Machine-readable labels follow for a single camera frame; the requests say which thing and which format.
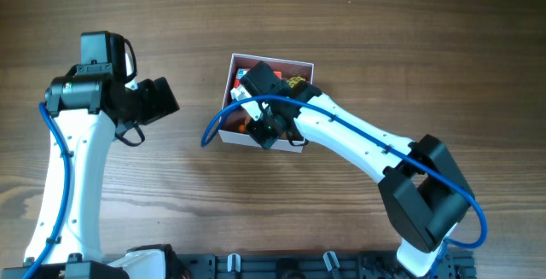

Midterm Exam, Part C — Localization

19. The brown plush capybara toy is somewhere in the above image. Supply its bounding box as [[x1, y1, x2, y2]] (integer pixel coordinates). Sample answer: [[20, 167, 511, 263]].
[[237, 116, 253, 134]]

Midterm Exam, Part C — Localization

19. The white box pink interior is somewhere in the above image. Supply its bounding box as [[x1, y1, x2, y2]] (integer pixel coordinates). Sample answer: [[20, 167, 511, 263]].
[[218, 53, 314, 148]]

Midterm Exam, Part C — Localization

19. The yellow toy wheel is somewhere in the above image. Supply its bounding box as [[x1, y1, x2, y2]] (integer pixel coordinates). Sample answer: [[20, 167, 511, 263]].
[[287, 76, 305, 88]]

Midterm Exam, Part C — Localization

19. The red toy truck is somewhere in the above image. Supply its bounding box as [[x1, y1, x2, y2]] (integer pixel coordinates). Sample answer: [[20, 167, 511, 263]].
[[233, 68, 249, 88]]

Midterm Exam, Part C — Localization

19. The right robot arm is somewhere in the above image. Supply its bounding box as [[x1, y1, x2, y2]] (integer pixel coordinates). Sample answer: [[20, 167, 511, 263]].
[[230, 61, 473, 276]]

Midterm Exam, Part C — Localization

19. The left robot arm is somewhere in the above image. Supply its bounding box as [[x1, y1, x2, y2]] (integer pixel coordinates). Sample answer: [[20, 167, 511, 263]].
[[1, 31, 179, 278]]

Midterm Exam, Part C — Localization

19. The right blue cable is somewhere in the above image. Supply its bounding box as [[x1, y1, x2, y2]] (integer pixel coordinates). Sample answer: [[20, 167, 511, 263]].
[[200, 94, 489, 279]]

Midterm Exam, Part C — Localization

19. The blue cable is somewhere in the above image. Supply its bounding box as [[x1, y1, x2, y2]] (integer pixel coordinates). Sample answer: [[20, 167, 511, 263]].
[[20, 101, 72, 279], [200, 94, 489, 279]]

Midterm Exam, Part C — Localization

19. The left blue cable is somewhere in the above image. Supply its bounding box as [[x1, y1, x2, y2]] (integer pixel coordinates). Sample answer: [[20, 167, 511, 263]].
[[20, 101, 72, 279]]

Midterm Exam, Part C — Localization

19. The black mounting rail base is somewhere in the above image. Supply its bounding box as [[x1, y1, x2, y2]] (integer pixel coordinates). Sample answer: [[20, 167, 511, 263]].
[[127, 244, 476, 279]]

